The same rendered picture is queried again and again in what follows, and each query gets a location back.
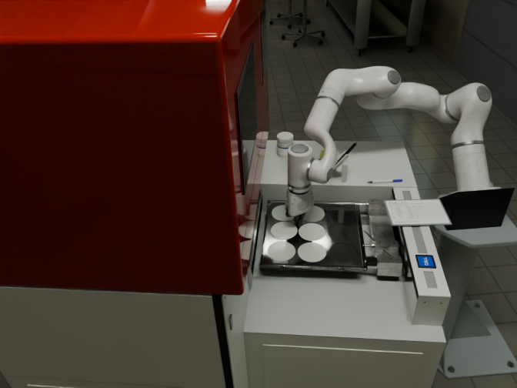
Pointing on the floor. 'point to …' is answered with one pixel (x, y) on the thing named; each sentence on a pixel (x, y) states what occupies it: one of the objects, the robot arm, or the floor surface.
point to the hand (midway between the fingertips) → (298, 220)
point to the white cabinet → (338, 362)
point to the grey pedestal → (501, 233)
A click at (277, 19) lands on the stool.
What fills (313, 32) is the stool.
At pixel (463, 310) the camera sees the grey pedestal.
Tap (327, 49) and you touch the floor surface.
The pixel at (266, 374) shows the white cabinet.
